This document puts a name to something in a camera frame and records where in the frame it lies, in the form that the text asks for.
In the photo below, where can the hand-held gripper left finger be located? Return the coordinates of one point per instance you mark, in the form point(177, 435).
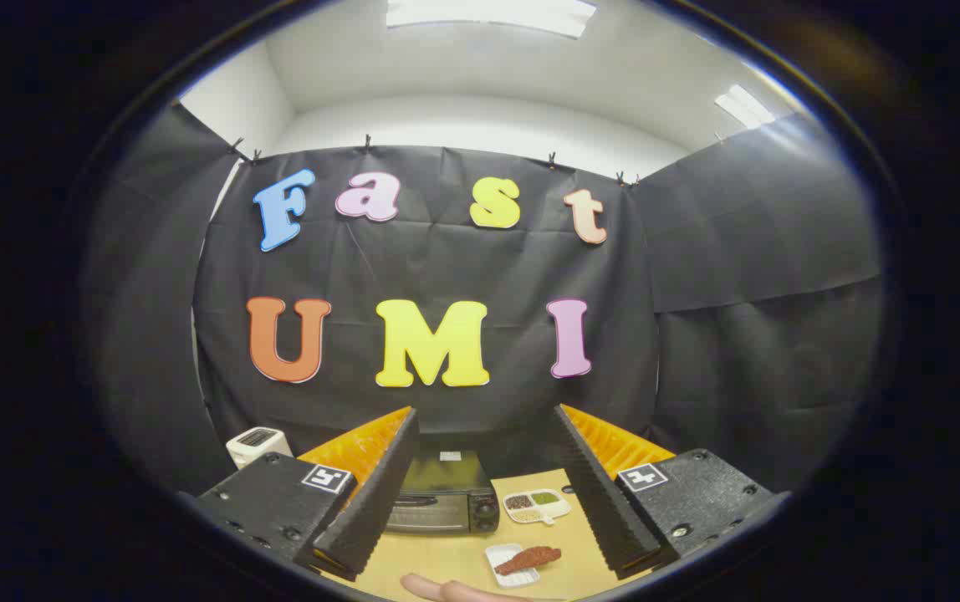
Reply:
point(380, 493)

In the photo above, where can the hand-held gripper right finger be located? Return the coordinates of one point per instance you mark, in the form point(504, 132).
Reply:
point(593, 493)

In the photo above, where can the black toaster oven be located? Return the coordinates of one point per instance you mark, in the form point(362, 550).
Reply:
point(442, 493)

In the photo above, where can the brown meat steak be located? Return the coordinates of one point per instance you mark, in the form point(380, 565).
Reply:
point(530, 558)

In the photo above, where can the white bread toaster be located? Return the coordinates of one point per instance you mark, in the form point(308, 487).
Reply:
point(256, 443)

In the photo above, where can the white divided condiment dish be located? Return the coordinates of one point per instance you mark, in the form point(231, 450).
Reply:
point(534, 504)

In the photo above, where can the white rectangular tray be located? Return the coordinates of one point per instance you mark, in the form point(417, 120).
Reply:
point(503, 553)

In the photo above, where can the ceiling light panel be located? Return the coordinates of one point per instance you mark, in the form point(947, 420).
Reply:
point(745, 106)

